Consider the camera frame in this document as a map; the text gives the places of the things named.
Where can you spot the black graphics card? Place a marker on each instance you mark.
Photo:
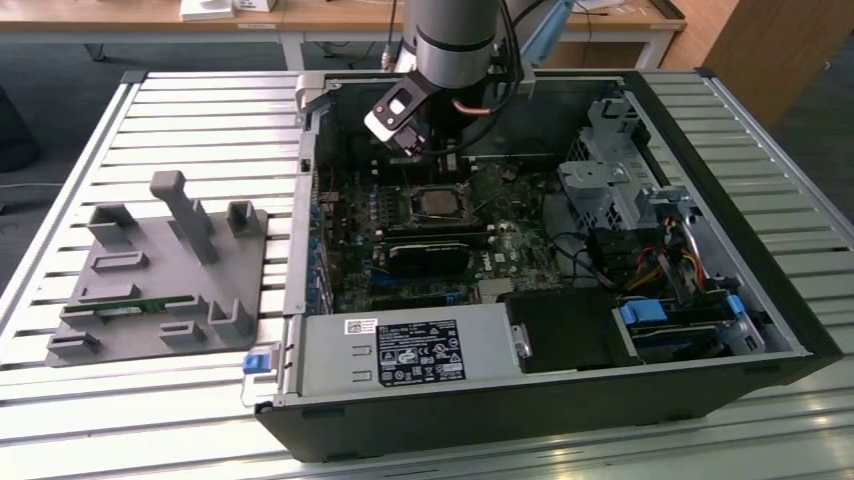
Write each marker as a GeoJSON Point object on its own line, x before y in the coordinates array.
{"type": "Point", "coordinates": [427, 260]}

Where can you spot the thin metal locking lever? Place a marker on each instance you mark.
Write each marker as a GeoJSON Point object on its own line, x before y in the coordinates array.
{"type": "Point", "coordinates": [487, 202]}

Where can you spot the green motherboard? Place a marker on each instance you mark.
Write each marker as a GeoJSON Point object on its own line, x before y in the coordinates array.
{"type": "Point", "coordinates": [520, 240]}

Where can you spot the white box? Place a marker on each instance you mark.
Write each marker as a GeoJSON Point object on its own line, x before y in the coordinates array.
{"type": "Point", "coordinates": [206, 10]}

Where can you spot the grey parts rack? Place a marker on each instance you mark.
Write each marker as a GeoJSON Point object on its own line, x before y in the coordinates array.
{"type": "Point", "coordinates": [166, 280]}

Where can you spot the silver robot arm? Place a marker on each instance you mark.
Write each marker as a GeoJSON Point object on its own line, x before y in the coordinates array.
{"type": "Point", "coordinates": [453, 30]}

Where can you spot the CPU socket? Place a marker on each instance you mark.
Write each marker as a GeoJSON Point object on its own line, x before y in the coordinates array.
{"type": "Point", "coordinates": [468, 218]}

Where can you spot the wooden desk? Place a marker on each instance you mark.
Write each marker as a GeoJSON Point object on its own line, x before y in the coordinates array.
{"type": "Point", "coordinates": [133, 25]}

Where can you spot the blue disk carrier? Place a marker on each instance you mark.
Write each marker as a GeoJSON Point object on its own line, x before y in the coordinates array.
{"type": "Point", "coordinates": [641, 314]}

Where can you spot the wooden cabinet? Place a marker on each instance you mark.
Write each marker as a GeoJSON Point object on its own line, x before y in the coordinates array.
{"type": "Point", "coordinates": [780, 50]}

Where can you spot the black PC case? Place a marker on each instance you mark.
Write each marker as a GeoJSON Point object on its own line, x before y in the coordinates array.
{"type": "Point", "coordinates": [467, 425]}

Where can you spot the blue plastic clip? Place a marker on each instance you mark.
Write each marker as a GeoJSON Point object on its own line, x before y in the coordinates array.
{"type": "Point", "coordinates": [735, 306]}

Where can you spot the silver CPU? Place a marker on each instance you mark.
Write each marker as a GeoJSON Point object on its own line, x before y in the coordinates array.
{"type": "Point", "coordinates": [440, 201]}

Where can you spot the black RAM stick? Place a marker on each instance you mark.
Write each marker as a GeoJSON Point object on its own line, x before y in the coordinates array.
{"type": "Point", "coordinates": [400, 234]}

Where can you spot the silver power supply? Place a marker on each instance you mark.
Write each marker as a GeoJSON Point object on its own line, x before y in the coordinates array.
{"type": "Point", "coordinates": [333, 350]}

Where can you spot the silver drive cage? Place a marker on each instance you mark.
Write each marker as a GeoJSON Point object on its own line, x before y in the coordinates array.
{"type": "Point", "coordinates": [600, 185]}

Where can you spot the blue case latch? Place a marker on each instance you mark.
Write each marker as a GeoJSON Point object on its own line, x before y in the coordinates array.
{"type": "Point", "coordinates": [259, 362]}

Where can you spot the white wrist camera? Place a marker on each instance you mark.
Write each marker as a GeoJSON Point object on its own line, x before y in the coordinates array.
{"type": "Point", "coordinates": [393, 110]}

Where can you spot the green RAM stick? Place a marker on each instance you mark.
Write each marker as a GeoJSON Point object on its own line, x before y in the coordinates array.
{"type": "Point", "coordinates": [156, 304]}

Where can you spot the black plastic duct cover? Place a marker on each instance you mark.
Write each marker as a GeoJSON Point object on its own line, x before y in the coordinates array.
{"type": "Point", "coordinates": [567, 330]}

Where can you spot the small silver heatsink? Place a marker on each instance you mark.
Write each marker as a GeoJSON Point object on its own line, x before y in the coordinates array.
{"type": "Point", "coordinates": [495, 290]}

